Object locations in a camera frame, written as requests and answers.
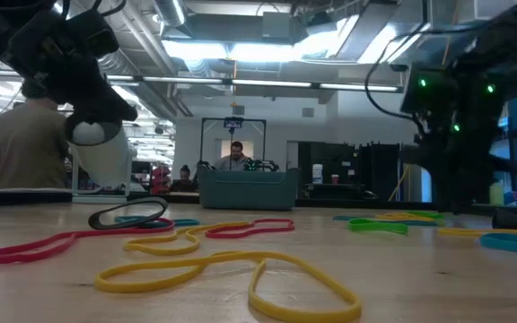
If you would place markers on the person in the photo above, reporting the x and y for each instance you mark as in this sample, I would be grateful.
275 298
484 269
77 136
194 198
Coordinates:
184 179
236 159
29 143

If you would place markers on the red cup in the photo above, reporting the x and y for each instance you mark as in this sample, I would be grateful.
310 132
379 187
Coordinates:
335 179

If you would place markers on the long ceiling light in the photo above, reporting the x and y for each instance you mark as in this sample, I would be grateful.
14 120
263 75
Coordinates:
267 83

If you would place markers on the yellow rubber band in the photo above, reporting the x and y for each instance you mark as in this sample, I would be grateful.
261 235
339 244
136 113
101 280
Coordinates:
397 216
128 247
465 232
98 283

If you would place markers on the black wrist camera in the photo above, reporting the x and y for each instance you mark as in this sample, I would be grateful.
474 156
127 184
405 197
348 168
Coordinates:
92 33
424 94

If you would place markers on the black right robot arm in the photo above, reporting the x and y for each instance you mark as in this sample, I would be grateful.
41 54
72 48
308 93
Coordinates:
501 45

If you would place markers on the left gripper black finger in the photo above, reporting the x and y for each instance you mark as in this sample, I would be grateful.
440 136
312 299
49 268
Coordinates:
106 105

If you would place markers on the white wipes container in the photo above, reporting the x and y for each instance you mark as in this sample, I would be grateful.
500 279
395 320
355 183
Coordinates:
317 174

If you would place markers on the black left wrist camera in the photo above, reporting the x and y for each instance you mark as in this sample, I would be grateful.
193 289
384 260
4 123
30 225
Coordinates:
92 33

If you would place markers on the black background robot arm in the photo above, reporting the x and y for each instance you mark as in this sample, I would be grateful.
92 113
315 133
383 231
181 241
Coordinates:
260 165

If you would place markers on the black background robot frame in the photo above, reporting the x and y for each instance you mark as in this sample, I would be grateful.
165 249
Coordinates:
201 143

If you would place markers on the green rubber band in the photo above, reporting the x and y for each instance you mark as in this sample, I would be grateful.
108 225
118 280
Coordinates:
429 214
355 225

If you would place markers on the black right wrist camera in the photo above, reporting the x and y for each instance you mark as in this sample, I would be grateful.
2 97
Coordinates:
424 94

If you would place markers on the yellow-green bottle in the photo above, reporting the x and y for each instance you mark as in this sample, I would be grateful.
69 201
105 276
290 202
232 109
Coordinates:
496 194

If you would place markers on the red stacked stools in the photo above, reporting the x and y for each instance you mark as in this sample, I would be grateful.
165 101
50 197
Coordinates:
160 179

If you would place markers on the silver ventilation duct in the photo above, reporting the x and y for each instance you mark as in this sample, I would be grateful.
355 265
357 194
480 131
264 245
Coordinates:
169 11

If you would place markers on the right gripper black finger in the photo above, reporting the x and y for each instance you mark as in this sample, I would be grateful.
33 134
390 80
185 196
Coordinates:
448 193
473 193

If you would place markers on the grey ceiling box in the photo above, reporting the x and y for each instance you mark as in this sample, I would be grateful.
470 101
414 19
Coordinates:
276 24

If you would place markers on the black cabinet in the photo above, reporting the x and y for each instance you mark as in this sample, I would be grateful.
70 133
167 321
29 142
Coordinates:
353 170

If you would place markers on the teal plastic bin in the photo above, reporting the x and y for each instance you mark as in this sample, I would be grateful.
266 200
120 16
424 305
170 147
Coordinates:
249 193

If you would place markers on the black wide rubber band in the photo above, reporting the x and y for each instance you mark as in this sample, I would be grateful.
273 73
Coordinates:
94 220

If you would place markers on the white cylinder with dark face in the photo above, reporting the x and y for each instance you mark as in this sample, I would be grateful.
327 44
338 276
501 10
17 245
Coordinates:
106 166

